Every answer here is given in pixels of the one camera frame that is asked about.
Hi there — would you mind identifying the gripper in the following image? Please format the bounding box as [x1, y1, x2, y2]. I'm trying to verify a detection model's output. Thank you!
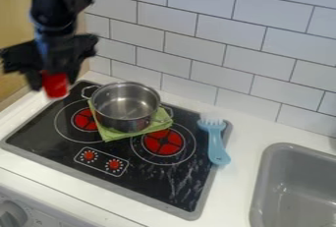
[0, 33, 100, 92]

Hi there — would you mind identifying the red cup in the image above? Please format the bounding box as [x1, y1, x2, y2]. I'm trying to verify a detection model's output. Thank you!
[40, 70, 72, 99]

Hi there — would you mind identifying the silver pot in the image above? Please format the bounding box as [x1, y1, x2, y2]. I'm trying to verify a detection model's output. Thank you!
[80, 81, 175, 134]

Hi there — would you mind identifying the green cloth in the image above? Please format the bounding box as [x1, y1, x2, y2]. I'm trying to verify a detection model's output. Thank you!
[86, 100, 175, 142]

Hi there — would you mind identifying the toy stove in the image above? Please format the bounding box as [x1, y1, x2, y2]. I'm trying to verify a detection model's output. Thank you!
[0, 79, 234, 221]

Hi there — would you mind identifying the blue dish brush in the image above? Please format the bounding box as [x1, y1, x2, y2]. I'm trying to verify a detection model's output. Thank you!
[196, 114, 233, 166]

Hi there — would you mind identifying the toy sink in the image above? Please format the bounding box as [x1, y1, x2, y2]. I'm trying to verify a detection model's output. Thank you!
[248, 142, 336, 227]

